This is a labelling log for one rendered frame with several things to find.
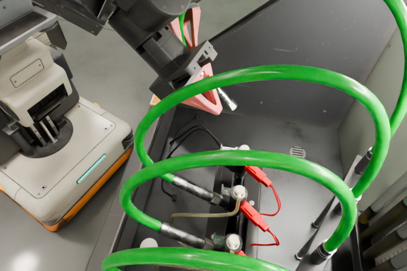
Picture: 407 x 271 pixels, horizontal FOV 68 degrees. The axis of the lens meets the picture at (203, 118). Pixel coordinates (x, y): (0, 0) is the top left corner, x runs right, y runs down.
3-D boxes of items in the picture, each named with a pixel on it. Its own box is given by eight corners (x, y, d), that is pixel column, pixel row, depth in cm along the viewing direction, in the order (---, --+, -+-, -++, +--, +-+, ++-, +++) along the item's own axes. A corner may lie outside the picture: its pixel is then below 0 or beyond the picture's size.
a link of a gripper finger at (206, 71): (221, 124, 44) (177, 78, 41) (191, 133, 49) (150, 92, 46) (238, 93, 48) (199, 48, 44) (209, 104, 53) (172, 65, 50)
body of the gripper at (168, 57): (196, 78, 39) (155, 33, 36) (155, 98, 47) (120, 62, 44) (217, 48, 43) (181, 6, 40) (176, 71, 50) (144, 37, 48)
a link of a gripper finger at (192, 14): (214, 46, 55) (196, -5, 54) (183, 55, 51) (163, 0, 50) (194, 55, 61) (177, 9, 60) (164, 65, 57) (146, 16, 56)
